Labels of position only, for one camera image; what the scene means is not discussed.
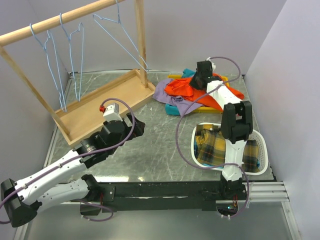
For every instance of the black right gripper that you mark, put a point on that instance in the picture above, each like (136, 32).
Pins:
(192, 83)

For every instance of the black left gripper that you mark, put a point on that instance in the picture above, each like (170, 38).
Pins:
(128, 129)

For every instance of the orange t shirt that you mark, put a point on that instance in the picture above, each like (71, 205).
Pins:
(181, 87)

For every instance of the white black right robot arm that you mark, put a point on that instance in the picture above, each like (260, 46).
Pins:
(236, 125)

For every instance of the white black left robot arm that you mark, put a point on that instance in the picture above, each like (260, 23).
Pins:
(24, 199)

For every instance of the teal t shirt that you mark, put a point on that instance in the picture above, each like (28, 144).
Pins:
(170, 109)

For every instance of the purple t shirt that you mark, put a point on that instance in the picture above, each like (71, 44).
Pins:
(177, 101)

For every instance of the yellow plaid shirt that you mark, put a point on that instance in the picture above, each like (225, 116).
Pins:
(209, 136)

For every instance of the yellow plastic tray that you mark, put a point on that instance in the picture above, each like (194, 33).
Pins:
(205, 109)

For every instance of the white perforated plastic basket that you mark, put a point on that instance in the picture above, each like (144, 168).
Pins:
(262, 155)

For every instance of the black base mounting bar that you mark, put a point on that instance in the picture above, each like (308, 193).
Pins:
(151, 196)

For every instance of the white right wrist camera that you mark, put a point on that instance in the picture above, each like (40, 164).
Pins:
(213, 66)

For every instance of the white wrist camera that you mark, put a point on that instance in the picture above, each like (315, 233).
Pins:
(213, 66)
(111, 112)

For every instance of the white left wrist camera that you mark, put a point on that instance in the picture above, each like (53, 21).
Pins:
(111, 112)

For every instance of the aluminium rail frame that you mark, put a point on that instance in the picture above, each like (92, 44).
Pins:
(261, 190)

